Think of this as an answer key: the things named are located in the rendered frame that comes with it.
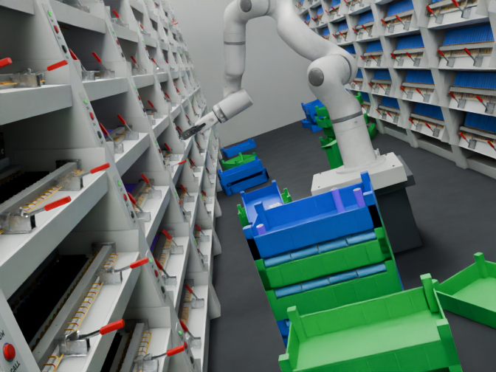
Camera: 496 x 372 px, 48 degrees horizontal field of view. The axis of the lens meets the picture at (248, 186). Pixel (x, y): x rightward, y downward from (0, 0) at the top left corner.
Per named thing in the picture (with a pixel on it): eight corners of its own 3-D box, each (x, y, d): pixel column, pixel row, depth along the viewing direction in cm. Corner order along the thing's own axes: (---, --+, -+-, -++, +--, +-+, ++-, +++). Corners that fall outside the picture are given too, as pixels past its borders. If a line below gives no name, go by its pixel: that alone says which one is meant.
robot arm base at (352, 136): (382, 155, 217) (370, 109, 215) (389, 162, 199) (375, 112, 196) (335, 169, 220) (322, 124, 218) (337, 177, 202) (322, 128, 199)
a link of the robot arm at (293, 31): (328, 97, 203) (350, 88, 215) (347, 72, 195) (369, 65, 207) (240, 7, 215) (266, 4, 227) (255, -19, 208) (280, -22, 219)
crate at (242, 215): (291, 200, 320) (286, 187, 318) (295, 209, 300) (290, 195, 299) (241, 218, 321) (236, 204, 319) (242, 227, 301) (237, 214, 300)
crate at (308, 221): (376, 199, 141) (367, 170, 139) (382, 226, 122) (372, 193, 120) (264, 230, 148) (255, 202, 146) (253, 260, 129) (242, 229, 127)
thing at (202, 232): (212, 238, 270) (211, 210, 268) (209, 286, 211) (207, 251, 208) (170, 239, 270) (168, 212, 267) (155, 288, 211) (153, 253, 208)
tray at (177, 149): (184, 163, 262) (183, 143, 260) (172, 192, 203) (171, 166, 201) (141, 164, 261) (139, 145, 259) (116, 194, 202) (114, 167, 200)
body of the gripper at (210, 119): (223, 122, 236) (201, 136, 237) (224, 120, 246) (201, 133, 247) (214, 107, 235) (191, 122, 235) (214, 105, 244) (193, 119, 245)
